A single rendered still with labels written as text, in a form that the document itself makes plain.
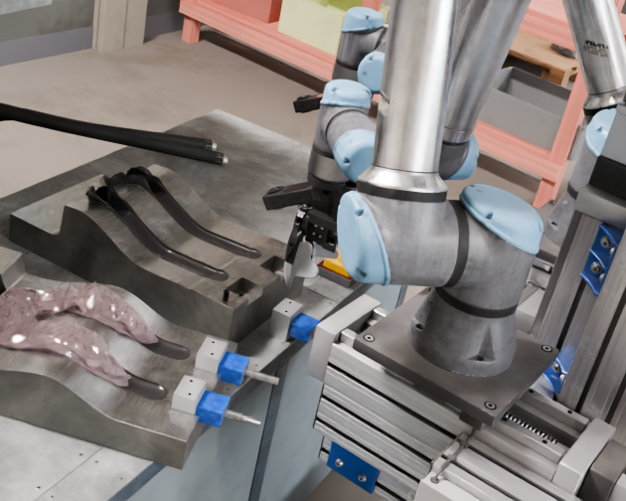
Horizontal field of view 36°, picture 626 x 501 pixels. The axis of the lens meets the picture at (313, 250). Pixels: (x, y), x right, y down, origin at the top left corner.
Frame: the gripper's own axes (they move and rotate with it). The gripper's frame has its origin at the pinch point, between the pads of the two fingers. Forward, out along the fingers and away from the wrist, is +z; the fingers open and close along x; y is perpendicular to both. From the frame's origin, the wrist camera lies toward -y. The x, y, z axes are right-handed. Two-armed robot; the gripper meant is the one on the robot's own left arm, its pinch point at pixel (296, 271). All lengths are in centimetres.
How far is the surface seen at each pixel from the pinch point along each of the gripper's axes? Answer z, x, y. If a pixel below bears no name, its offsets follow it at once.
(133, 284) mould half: 8.8, -11.4, -25.2
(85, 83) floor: 97, 225, -216
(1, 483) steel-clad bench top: 12, -58, -13
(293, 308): 7.4, 0.1, 0.9
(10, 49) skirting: 89, 215, -254
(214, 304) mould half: 4.7, -12.2, -8.5
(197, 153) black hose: 10, 44, -48
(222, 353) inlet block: 4.4, -23.1, -0.3
